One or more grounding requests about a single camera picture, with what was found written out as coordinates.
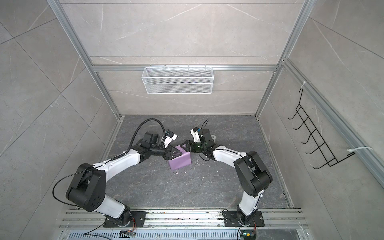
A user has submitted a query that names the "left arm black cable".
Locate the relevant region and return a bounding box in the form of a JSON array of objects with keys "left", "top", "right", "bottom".
[{"left": 125, "top": 118, "right": 166, "bottom": 152}]

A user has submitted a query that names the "pink wrapping paper sheet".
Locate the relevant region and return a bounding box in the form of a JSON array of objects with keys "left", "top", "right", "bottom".
[{"left": 169, "top": 145, "right": 192, "bottom": 171}]

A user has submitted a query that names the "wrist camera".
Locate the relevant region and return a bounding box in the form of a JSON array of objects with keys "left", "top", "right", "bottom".
[
  {"left": 162, "top": 130, "right": 178, "bottom": 148},
  {"left": 191, "top": 127, "right": 201, "bottom": 143}
]

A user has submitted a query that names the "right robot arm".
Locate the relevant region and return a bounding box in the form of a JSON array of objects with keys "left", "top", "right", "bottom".
[{"left": 181, "top": 128, "right": 273, "bottom": 223}]

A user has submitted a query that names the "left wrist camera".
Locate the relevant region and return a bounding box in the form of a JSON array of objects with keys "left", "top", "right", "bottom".
[{"left": 162, "top": 130, "right": 178, "bottom": 148}]

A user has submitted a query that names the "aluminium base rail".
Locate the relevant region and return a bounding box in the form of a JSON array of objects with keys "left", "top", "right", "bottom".
[{"left": 53, "top": 209, "right": 313, "bottom": 240}]

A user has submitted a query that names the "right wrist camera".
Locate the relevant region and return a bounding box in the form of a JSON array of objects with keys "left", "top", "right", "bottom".
[{"left": 191, "top": 127, "right": 201, "bottom": 143}]

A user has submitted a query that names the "white wire mesh basket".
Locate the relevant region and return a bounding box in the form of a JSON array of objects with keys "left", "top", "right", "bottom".
[{"left": 142, "top": 67, "right": 214, "bottom": 95}]

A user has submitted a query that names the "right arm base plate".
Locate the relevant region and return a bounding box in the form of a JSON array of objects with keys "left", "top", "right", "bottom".
[{"left": 222, "top": 210, "right": 265, "bottom": 227}]

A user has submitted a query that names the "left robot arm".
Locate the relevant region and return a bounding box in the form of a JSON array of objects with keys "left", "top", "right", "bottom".
[{"left": 66, "top": 131, "right": 182, "bottom": 221}]

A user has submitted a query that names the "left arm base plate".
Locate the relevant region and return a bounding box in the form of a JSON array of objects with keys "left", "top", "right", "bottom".
[{"left": 103, "top": 211, "right": 147, "bottom": 228}]

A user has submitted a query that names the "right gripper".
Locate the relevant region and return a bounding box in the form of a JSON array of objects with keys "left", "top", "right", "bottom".
[{"left": 181, "top": 140, "right": 207, "bottom": 154}]

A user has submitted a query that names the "black wire hook rack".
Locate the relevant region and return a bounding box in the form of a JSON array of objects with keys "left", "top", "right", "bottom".
[{"left": 288, "top": 89, "right": 355, "bottom": 170}]

